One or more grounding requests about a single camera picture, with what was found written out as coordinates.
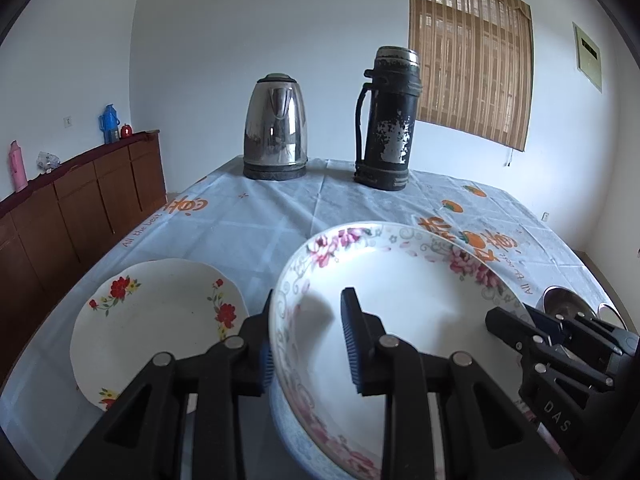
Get stainless steel electric kettle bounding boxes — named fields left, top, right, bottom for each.
left=243, top=73, right=308, bottom=181

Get white plate blue pattern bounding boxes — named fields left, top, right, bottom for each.
left=269, top=379, right=344, bottom=479

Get black thermos flask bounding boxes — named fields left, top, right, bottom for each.
left=354, top=46, right=422, bottom=192

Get light blue printed tablecloth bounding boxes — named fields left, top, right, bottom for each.
left=1, top=159, right=608, bottom=479

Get white plate red flowers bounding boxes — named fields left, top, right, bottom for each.
left=70, top=258, right=248, bottom=411

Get small red object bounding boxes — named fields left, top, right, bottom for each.
left=120, top=124, right=134, bottom=139

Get brown wooden sideboard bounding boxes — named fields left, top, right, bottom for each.
left=0, top=130, right=166, bottom=376

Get stainless steel bowl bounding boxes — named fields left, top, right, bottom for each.
left=536, top=285, right=596, bottom=318

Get white bowl pink flowers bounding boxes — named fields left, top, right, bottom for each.
left=269, top=222, right=527, bottom=479

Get blue thermos jug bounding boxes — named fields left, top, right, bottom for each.
left=99, top=104, right=120, bottom=144

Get bamboo window blind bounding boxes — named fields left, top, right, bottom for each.
left=409, top=0, right=534, bottom=151

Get white enamel bowl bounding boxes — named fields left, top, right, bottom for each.
left=598, top=302, right=627, bottom=330

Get pink thermos bottle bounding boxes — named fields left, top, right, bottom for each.
left=9, top=140, right=28, bottom=193

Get crumpled plastic bag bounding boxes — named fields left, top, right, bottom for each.
left=36, top=152, right=61, bottom=174

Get green wall panel box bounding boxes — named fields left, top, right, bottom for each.
left=573, top=24, right=602, bottom=91

